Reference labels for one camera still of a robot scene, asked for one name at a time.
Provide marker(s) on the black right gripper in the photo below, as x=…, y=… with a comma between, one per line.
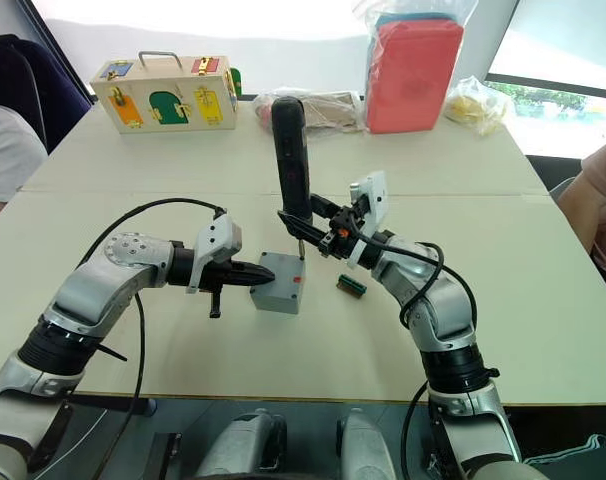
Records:
x=342, y=231

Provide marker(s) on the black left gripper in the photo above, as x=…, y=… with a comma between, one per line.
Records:
x=217, y=275

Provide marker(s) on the grey box with lid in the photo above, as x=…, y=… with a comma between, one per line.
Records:
x=280, y=287

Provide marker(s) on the black electric screwdriver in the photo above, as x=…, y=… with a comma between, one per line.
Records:
x=292, y=155

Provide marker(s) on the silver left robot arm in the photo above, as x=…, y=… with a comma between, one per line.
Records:
x=108, y=280

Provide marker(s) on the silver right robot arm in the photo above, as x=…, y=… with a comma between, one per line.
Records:
x=433, y=305

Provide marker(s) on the wooden lock puzzle box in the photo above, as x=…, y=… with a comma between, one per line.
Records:
x=168, y=95

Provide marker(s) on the small green brown component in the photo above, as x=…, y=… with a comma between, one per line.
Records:
x=352, y=284

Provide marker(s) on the plastic bag with beige items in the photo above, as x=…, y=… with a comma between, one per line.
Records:
x=328, y=111

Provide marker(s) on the grey rounded housing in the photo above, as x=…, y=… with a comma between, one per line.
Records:
x=365, y=445
x=243, y=445

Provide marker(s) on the red block in plastic bag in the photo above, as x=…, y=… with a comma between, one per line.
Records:
x=413, y=75

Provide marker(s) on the plastic bag with yellow items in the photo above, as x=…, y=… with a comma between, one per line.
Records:
x=475, y=107

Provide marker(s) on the person in white shirt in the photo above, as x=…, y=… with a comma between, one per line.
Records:
x=8, y=150

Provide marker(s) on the person in pink shirt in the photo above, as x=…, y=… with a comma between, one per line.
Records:
x=600, y=200

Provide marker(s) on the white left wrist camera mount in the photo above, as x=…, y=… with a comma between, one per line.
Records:
x=214, y=239

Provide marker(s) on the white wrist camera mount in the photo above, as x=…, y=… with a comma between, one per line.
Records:
x=214, y=239
x=373, y=197

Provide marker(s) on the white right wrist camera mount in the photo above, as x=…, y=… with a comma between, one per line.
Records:
x=373, y=197

